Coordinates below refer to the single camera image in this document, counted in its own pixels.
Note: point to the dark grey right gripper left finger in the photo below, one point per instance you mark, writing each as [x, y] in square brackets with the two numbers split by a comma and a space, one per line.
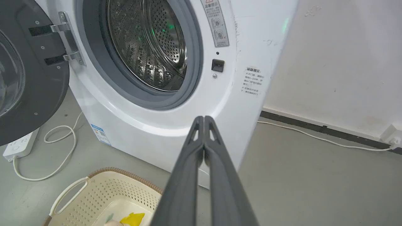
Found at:
[183, 185]

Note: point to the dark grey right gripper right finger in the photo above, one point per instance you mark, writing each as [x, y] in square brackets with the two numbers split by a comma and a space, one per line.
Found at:
[227, 188]

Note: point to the white front-load washing machine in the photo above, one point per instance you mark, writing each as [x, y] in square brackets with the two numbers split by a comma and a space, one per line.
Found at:
[150, 94]

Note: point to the dark grey washer door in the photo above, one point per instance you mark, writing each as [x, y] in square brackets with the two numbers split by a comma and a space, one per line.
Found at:
[28, 69]

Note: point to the yellow cloth item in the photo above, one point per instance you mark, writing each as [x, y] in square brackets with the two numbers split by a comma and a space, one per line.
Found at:
[133, 218]

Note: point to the cream perforated laundry basket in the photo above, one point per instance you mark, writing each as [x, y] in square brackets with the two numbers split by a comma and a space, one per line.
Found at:
[103, 201]

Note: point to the white power strip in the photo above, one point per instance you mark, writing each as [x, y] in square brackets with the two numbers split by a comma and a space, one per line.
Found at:
[20, 145]

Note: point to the white wall socket plug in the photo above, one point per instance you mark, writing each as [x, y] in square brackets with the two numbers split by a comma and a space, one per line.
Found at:
[391, 136]

